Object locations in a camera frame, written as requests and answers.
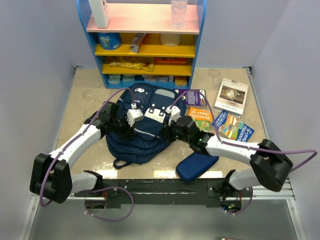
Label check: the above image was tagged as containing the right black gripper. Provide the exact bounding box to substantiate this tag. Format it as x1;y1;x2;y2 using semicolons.
159;116;192;144

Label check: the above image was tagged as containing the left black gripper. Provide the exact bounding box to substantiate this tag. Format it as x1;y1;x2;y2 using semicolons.
110;113;136;141

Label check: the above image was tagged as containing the navy blue student backpack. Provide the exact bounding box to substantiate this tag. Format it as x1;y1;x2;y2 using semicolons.
106;83;179;169

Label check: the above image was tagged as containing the blue zippered pencil case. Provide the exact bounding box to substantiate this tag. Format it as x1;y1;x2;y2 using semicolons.
175;152;219;183

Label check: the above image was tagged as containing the blue Treehouse book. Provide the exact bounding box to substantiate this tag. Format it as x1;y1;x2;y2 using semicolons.
215;110;255;142

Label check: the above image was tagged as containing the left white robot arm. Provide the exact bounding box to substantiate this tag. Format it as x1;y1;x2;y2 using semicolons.
29;101;144;204

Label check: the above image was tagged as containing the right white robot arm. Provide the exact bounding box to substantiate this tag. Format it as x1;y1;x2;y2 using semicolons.
162;116;293;197

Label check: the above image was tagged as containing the yellow snack bag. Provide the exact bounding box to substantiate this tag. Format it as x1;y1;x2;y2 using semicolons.
106;56;155;72

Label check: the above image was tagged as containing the orange Treehouse book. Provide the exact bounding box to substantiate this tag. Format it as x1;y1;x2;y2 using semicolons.
188;107;213;132

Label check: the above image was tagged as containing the purple paperback book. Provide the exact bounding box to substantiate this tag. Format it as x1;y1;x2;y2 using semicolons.
181;89;207;107

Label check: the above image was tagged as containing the small boxes bottom shelf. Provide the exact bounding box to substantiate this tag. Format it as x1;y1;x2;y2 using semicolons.
106;74;189;86

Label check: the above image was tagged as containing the white coffee cover book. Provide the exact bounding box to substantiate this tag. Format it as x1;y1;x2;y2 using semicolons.
214;78;249;118

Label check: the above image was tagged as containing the orange red snack box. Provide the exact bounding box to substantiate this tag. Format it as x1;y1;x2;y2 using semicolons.
154;57;189;65

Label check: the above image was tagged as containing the silver foil snack packet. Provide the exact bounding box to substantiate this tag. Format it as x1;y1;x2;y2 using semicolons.
129;33;147;54

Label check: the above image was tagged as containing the blue snack canister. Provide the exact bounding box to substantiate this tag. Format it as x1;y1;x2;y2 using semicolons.
97;32;122;51

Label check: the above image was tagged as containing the cream round container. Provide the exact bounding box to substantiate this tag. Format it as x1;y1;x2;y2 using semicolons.
159;33;182;47

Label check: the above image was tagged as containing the blue colourful shelf unit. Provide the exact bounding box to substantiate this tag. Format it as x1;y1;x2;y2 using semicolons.
75;0;208;89

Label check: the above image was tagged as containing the white rectangular bottle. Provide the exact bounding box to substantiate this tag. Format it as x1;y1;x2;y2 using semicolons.
88;0;110;29

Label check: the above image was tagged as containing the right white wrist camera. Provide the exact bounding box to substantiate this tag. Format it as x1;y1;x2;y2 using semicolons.
165;105;181;126

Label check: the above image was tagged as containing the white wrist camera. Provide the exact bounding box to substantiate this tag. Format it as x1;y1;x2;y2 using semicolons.
165;105;181;126
126;103;144;127

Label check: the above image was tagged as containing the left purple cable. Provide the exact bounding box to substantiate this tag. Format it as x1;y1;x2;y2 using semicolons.
39;87;137;222

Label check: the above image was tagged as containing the purple cable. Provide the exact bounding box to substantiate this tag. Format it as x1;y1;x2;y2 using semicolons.
39;87;137;222
168;89;318;216

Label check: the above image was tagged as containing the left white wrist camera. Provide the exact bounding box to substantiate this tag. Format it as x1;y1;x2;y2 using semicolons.
126;103;144;127

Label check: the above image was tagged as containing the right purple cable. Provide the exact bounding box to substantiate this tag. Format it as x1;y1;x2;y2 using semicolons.
168;89;318;216

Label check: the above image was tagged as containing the black metal base plate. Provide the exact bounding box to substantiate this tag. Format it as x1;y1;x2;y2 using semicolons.
74;177;253;210

